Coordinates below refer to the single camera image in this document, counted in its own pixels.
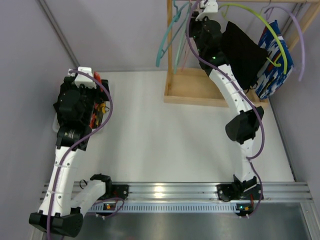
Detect aluminium mounting rail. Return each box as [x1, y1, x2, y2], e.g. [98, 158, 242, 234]
[113, 182, 313, 203]

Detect mint green hanger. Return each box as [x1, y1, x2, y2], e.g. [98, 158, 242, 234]
[173, 4, 191, 74]

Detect wooden clothes rack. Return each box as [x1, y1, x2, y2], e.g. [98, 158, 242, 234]
[164, 0, 320, 108]

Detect grey slotted cable duct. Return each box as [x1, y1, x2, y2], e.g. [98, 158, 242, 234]
[88, 202, 240, 214]

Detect red white trousers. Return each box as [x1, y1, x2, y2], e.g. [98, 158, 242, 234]
[90, 71, 102, 130]

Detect background purple cable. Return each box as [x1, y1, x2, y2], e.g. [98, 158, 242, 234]
[264, 6, 306, 82]

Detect black trousers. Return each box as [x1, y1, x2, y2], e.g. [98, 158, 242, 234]
[52, 76, 111, 131]
[220, 21, 268, 90]

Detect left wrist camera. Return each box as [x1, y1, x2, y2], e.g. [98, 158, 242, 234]
[68, 66, 97, 89]

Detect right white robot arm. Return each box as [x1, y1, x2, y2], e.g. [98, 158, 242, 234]
[186, 17, 264, 202]

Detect blue patterned trousers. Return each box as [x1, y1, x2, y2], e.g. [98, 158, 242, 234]
[255, 20, 294, 100]

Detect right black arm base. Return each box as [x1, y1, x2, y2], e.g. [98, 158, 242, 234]
[216, 182, 262, 202]

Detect camouflage trousers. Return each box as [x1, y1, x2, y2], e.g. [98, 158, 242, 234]
[95, 102, 110, 127]

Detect lime green hanger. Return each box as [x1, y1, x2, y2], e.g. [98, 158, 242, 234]
[218, 3, 288, 75]

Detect teal plastic hanger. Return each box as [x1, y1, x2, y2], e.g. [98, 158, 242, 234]
[155, 0, 191, 68]

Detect pink hanger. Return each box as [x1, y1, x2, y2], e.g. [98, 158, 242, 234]
[181, 0, 193, 71]

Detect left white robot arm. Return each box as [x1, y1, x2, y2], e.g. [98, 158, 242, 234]
[29, 110, 111, 240]

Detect white plastic basket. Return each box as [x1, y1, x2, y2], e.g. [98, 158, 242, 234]
[51, 79, 112, 135]

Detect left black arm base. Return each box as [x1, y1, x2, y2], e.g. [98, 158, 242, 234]
[98, 183, 129, 200]

